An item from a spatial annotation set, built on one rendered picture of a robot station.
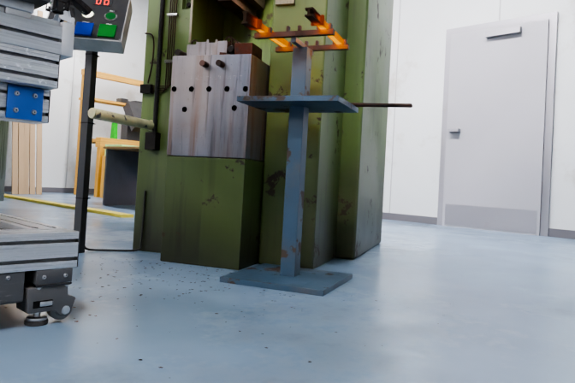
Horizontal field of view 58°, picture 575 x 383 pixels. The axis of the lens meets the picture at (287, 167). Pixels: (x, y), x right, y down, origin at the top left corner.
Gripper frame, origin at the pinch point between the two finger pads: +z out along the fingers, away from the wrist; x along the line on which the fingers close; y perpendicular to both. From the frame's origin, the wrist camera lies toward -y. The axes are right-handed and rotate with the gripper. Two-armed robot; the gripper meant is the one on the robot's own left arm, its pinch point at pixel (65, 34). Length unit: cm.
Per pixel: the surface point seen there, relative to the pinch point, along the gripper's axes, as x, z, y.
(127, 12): -5.3, -18.7, -29.8
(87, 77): -19.3, 12.0, -20.0
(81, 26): -11.7, -8.7, -12.0
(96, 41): -5.9, -2.0, -16.3
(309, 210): 65, 67, -85
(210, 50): 29, -2, -53
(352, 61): 52, -10, -127
